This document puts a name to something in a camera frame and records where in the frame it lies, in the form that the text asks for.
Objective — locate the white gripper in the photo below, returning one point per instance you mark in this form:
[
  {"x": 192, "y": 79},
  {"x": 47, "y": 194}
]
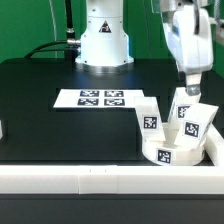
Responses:
[{"x": 193, "y": 52}]

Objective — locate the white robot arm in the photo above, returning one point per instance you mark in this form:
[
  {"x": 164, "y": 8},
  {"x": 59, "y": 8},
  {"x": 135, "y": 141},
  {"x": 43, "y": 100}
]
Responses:
[{"x": 105, "y": 45}]

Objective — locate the white right fence bar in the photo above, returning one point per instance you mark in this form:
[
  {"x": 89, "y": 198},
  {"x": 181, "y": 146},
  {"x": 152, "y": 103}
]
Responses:
[{"x": 214, "y": 146}]

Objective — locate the white fence bar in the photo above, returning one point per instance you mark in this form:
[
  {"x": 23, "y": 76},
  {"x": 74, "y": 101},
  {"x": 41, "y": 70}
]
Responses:
[
  {"x": 214, "y": 146},
  {"x": 47, "y": 179}
]

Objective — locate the white marker sheet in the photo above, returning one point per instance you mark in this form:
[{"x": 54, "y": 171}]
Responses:
[{"x": 96, "y": 98}]

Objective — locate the white object at left edge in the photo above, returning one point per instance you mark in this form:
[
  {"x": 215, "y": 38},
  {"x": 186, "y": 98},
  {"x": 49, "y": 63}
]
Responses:
[{"x": 1, "y": 132}]

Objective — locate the white front fence bar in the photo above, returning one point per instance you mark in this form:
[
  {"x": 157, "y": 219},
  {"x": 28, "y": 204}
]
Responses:
[{"x": 47, "y": 179}]

